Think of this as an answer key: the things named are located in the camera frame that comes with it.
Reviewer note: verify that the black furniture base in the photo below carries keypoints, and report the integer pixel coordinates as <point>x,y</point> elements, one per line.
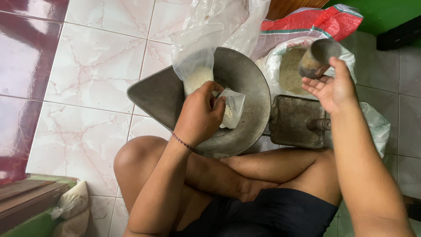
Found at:
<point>399,34</point>

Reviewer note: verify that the small clear plastic bag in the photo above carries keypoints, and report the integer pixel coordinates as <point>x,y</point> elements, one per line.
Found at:
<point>234,108</point>

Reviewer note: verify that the person's left fingers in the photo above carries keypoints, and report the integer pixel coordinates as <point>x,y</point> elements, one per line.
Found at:
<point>219,107</point>

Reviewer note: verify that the brown wooden door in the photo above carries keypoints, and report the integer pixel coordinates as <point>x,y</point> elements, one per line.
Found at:
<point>292,8</point>

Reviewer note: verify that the white woven rice sack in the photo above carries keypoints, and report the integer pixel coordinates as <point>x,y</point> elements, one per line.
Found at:
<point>271,64</point>

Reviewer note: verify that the metal can scoop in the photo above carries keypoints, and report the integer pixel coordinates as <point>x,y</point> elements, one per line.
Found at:
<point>317,57</point>

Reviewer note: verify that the person's left hand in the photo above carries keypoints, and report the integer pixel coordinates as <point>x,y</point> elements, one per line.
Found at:
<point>195,120</point>

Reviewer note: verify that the rusty metal scale platform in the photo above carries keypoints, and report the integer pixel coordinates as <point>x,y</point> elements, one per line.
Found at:
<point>292,121</point>

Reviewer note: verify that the filled clear rice bag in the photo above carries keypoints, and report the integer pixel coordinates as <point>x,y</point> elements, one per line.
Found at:
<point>74,200</point>

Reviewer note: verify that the brass scale weight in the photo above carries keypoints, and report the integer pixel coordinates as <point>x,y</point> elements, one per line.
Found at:
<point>320,124</point>

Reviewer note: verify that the green painted ledge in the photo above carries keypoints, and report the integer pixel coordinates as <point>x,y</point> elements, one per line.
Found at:
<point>31,228</point>

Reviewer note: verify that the grey metal scale pan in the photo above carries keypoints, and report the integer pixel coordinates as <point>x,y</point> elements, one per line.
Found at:
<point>250,95</point>

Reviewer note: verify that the black shorts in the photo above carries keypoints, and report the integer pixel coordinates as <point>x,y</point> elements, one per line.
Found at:
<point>263,214</point>

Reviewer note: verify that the person's leg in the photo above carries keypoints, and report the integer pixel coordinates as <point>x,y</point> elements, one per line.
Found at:
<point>289,168</point>
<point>141,164</point>

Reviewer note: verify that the heap of rice grains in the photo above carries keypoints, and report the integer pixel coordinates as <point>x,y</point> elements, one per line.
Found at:
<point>289,72</point>

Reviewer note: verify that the crumpled white plastic bag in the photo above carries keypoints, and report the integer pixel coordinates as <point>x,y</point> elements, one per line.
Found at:
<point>375,126</point>

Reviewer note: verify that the red and white woven sack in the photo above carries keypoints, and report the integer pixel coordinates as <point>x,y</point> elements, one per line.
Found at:
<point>306,24</point>

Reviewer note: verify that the person's right hand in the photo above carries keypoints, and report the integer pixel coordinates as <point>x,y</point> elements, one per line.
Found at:
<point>335,93</point>

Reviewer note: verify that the person's left leg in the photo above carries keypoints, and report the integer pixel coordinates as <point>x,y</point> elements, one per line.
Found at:
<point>141,164</point>

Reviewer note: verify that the brown wooden step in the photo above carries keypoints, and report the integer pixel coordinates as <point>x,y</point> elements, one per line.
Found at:
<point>26,197</point>

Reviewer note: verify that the large clear plastic bag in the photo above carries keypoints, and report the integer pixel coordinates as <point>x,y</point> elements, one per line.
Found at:
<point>210,36</point>

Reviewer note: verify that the person's right leg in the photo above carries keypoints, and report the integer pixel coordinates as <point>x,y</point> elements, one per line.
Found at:
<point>289,168</point>

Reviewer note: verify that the brown filled bag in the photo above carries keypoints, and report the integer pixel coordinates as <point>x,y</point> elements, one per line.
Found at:
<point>74,225</point>

